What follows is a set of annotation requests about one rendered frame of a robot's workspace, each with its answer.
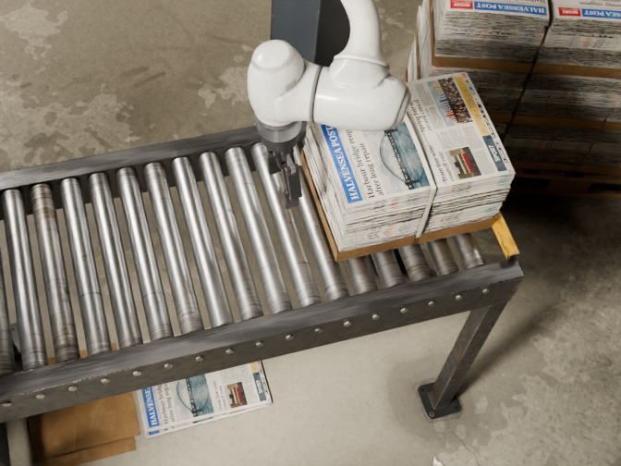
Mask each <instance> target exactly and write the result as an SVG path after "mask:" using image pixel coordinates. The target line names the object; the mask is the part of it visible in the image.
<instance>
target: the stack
mask: <svg viewBox="0 0 621 466"><path fill-rule="evenodd" d="M432 29H433V44H434V56H443V57H458V58H473V59H487V60H500V61H511V62H522V63H532V60H533V59H534V56H535V64H536V63H543V64H558V65H572V66H585V67H608V68H620V69H621V0H432ZM417 38H418V50H419V64H420V80H422V79H427V78H431V77H436V76H441V75H446V74H453V73H460V72H467V73H468V75H469V78H470V80H471V82H472V84H473V85H474V87H475V89H476V91H477V93H478V95H479V96H480V98H481V101H482V103H483V105H484V107H485V109H486V111H487V113H501V114H512V112H513V110H514V117H515V116H529V117H560V118H573V119H585V120H597V121H604V120H605V119H606V121H608V122H621V79H609V78H596V77H582V76H568V75H555V74H542V73H531V70H530V73H523V72H510V71H497V70H484V69H472V68H459V67H434V66H432V48H431V29H430V9H429V0H423V2H422V6H419V11H418V15H417ZM413 80H418V78H417V60H416V43H415V41H414V43H413V45H412V50H411V51H410V56H409V61H408V69H407V82H410V81H413ZM514 117H513V119H514ZM492 123H493V126H494V128H495V130H496V132H497V134H498V136H499V138H500V140H501V142H502V144H503V146H504V148H505V151H506V153H507V155H508V158H509V160H515V161H531V162H545V163H558V164H572V165H580V163H581V164H582V165H588V166H611V167H621V131H617V130H605V129H580V128H567V127H553V126H539V125H525V124H511V120H510V123H508V122H492ZM514 170H515V172H516V174H515V175H514V177H515V178H542V179H547V181H546V183H545V185H530V184H517V183H511V184H510V185H511V189H509V193H523V194H537V195H550V196H564V197H578V198H592V199H605V200H619V201H621V190H599V189H590V186H591V184H592V182H596V183H610V184H621V175H610V174H596V173H583V172H578V171H577V172H573V171H557V170H541V169H526V168H514Z"/></svg>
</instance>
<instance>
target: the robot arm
mask: <svg viewBox="0 0 621 466"><path fill-rule="evenodd" d="M341 2H342V4H343V6H344V8H345V10H346V12H347V15H348V18H349V22H350V37H349V40H348V43H347V46H346V48H345V49H344V50H343V51H342V52H341V53H340V54H338V55H336V56H335V58H334V61H333V63H332V64H331V65H330V67H323V66H319V65H316V64H313V63H311V62H309V61H307V60H305V59H304V58H302V57H301V55H300V54H299V52H298V51H297V50H296V49H295V48H294V47H293V46H292V45H290V44H289V43H287V42H285V41H282V40H271V41H267V42H264V43H262V44H260V45H259V46H258V47H257V48H256V49H255V51H254V53H253V55H252V59H251V62H250V65H249V70H248V94H249V98H250V104H251V106H252V108H253V110H254V116H255V121H256V128H257V130H258V132H259V133H260V135H261V139H262V143H263V145H264V146H265V147H266V152H267V153H268V154H267V161H268V170H269V174H270V175H272V174H275V173H278V172H280V171H282V175H283V179H284V182H285V186H286V188H285V189H284V192H283V193H284V196H285V207H286V209H289V208H291V207H294V206H297V205H299V200H298V198H300V197H302V191H301V185H300V178H299V165H298V164H295V159H294V155H293V152H294V150H293V147H294V146H295V145H296V144H297V142H298V133H299V131H300V129H301V126H302V121H311V122H317V123H321V124H324V125H326V126H329V127H333V128H337V129H347V130H355V131H382V130H388V129H392V128H394V127H396V126H398V125H400V124H401V123H402V122H403V120H404V117H405V115H406V112H407V110H408V105H409V102H410V98H411V92H410V91H409V89H408V86H407V84H406V83H405V82H404V81H403V80H402V79H400V78H399V77H395V76H391V74H390V72H389V69H390V66H389V65H388V64H387V62H386V61H385V59H384V56H383V51H382V26H381V20H380V16H379V12H378V8H377V5H376V4H375V1H374V0H341Z"/></svg>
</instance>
